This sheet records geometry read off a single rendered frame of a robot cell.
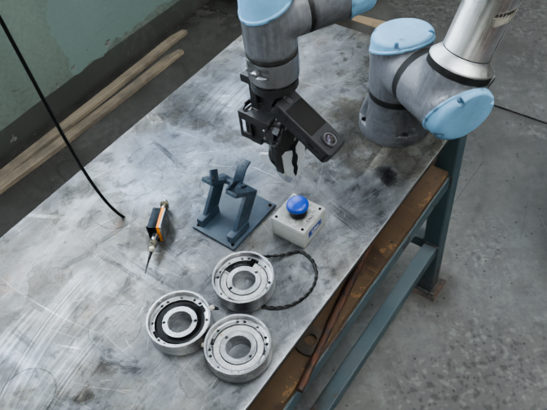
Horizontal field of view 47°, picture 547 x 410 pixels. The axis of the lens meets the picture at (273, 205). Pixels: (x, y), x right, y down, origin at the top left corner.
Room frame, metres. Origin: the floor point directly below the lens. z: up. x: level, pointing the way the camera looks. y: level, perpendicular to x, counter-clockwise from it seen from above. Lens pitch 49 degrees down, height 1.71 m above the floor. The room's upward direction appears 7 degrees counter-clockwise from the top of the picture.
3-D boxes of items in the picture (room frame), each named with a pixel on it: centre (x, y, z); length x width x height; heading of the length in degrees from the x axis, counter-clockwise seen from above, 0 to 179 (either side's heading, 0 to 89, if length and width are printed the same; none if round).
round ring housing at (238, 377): (0.49, 0.08, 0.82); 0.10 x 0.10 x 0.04
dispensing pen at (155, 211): (0.74, 0.22, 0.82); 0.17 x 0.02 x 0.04; 169
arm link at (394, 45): (0.98, -0.28, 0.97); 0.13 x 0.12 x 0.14; 21
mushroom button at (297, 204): (0.73, -0.04, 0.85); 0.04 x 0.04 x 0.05
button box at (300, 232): (0.74, -0.05, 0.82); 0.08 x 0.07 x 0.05; 139
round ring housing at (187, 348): (0.55, 0.17, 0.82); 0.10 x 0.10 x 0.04
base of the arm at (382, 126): (0.98, -0.27, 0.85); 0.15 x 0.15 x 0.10
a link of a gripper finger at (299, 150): (0.76, -0.03, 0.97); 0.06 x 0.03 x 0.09; 48
